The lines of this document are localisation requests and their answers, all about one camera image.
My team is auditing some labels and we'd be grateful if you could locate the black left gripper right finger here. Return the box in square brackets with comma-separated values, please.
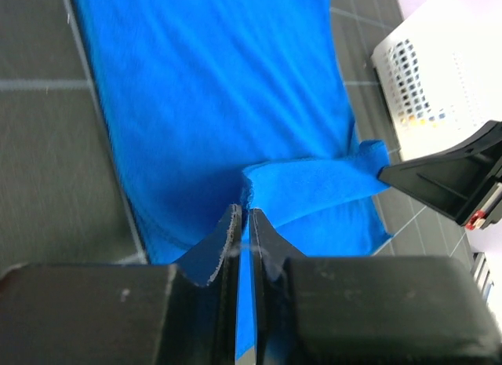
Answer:
[249, 209, 501, 364]

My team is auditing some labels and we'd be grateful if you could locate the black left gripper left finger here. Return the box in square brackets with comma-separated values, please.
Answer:
[1, 205, 242, 364]

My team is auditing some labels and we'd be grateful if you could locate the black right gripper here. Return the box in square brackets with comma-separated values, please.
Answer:
[378, 120, 501, 231]

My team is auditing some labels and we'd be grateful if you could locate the blue towel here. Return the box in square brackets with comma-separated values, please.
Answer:
[68, 0, 393, 360]

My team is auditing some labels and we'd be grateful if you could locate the white plastic mesh basket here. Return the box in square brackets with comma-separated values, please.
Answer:
[371, 2, 501, 160]

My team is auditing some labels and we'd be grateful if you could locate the black grid cutting mat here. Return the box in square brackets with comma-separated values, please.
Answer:
[1, 0, 474, 271]

